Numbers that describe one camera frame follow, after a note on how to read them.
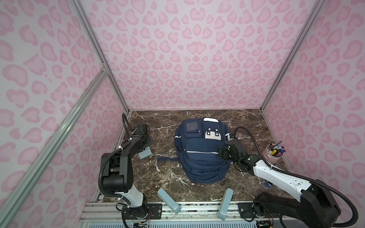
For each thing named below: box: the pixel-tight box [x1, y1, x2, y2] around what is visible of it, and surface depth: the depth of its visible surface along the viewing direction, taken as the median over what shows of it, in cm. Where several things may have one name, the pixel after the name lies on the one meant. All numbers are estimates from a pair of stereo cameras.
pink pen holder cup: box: [261, 142, 285, 164], surface depth 84 cm
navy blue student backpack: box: [157, 117, 231, 184], surface depth 85 cm
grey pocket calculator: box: [137, 146, 153, 160], surface depth 95 cm
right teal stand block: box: [217, 187, 235, 221], surface depth 74 cm
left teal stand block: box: [157, 188, 183, 215], surface depth 75 cm
